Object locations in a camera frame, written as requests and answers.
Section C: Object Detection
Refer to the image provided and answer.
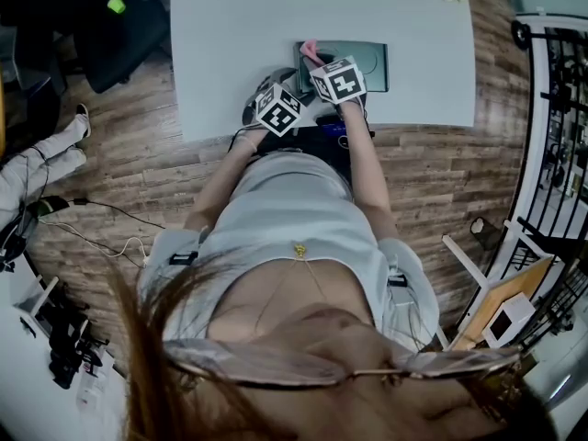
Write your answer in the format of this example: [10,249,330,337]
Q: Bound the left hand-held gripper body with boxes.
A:
[242,80,305,137]

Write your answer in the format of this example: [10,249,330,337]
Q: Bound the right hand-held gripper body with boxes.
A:
[310,54,368,106]

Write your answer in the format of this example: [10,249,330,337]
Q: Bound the pink cloth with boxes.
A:
[299,39,322,69]

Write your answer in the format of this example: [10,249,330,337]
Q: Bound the green rectangular tray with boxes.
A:
[293,39,390,95]

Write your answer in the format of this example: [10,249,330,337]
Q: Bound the person's left forearm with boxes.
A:
[183,129,272,233]

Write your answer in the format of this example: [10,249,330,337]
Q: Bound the person's right forearm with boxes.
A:
[342,101,399,243]

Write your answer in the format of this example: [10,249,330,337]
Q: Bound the white microwave oven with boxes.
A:
[481,294,537,348]

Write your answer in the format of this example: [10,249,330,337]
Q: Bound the blue-screen phone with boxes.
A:
[315,114,348,137]

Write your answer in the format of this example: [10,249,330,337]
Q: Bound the person's grey top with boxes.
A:
[137,152,440,353]

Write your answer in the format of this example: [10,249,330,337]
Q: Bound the black office chair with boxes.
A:
[0,0,171,94]

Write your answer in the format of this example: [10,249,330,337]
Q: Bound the black waste bin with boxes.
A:
[470,217,502,252]

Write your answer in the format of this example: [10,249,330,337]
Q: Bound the black metal railing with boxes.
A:
[509,18,588,339]

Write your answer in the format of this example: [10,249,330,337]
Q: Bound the dark rounded floor device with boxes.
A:
[27,195,70,218]

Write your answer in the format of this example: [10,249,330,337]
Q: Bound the thin-rimmed glasses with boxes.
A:
[163,337,523,392]

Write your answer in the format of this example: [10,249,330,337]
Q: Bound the wooden board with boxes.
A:
[447,254,555,351]

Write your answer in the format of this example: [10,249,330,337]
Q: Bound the pile of black equipment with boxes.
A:
[48,287,109,390]

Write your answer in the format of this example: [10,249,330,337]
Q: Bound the white open tray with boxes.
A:
[13,276,61,334]

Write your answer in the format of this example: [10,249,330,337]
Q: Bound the gold necklace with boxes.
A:
[254,243,332,334]

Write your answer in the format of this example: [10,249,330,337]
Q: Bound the black floor cable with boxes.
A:
[72,197,167,232]

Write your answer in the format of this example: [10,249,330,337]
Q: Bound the white floor cable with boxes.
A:
[40,218,149,266]

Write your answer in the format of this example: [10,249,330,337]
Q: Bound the white metal frame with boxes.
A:
[434,234,491,351]

